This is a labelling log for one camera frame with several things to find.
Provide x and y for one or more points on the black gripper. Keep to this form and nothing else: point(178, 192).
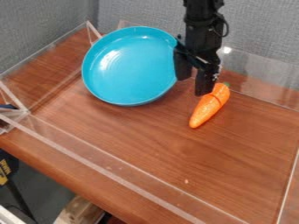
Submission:
point(206, 29)

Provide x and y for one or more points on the orange toy carrot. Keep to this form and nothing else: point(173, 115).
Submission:
point(210, 104)

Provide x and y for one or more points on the blue plate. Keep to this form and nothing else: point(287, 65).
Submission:
point(127, 69)

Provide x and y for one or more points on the wooden crate under table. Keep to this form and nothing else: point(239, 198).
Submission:
point(80, 212)

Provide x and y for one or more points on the black yellow clamp tool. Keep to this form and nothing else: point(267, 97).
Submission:
point(8, 162)

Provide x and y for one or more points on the clear acrylic enclosure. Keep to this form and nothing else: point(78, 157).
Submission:
point(135, 159)

